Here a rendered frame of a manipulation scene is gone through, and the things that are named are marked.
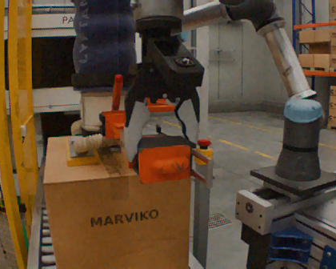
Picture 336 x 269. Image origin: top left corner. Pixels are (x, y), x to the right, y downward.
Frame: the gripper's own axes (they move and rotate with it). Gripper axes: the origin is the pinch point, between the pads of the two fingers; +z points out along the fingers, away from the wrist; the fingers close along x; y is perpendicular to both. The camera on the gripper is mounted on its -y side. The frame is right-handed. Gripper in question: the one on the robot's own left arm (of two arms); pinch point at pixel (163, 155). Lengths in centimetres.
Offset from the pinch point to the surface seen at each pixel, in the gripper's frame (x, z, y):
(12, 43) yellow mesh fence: 46, -35, 146
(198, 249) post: -45, 74, 80
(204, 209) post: -47, 51, 80
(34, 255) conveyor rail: 35, 62, 76
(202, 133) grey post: -154, 61, 308
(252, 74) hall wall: -696, -21, 975
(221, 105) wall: -538, 95, 945
